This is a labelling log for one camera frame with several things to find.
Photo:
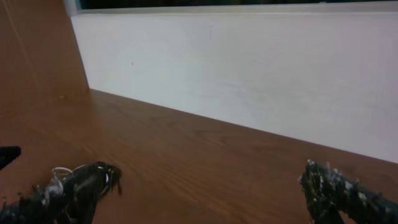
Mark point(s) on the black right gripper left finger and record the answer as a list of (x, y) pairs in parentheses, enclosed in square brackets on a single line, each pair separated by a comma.
[(71, 196)]

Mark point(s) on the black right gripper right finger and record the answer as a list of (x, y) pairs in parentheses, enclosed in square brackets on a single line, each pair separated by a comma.
[(328, 193)]

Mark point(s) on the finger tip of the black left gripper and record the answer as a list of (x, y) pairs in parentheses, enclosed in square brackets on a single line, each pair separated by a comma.
[(8, 154)]

